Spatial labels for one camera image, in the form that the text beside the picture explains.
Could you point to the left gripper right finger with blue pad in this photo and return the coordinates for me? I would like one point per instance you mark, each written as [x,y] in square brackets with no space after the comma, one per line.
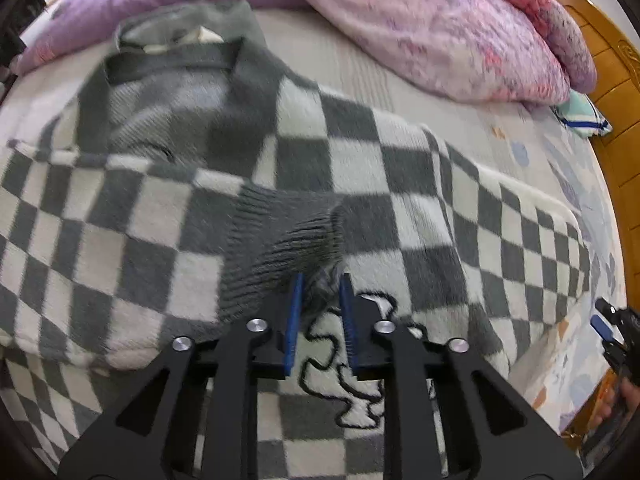
[448,414]

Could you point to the grey green garment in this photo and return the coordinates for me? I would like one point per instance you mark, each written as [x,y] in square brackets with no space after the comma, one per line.
[198,22]

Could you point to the blue striped pillow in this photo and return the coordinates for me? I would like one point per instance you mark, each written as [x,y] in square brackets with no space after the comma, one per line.
[580,115]

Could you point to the grey white checkered cardigan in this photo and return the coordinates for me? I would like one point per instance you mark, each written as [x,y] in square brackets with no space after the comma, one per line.
[225,209]

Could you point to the floral bed sheet mattress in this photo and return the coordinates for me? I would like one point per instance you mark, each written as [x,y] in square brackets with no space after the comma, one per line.
[550,209]

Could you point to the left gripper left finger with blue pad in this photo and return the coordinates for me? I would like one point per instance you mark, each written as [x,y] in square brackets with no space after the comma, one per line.
[195,399]

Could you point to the wooden headboard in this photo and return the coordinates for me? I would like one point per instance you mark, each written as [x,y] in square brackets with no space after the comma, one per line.
[617,98]

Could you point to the purple floral quilt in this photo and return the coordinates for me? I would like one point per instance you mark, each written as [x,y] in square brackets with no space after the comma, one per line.
[468,50]

